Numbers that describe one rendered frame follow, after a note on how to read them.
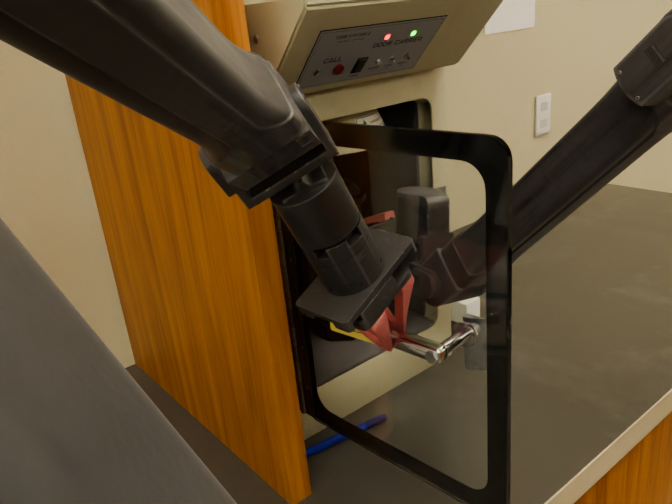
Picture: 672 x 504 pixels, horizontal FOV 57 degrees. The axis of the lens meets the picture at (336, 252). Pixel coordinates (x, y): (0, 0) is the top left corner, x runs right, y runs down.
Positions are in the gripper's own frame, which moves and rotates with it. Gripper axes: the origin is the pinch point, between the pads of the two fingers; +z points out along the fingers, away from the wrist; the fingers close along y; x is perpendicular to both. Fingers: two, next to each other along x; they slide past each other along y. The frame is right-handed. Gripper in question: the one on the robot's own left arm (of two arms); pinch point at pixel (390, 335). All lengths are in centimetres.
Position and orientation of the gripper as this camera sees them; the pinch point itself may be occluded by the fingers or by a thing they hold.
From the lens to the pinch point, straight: 61.0
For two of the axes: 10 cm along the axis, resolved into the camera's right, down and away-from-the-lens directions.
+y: -5.9, 7.0, -4.0
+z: 4.0, 6.9, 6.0
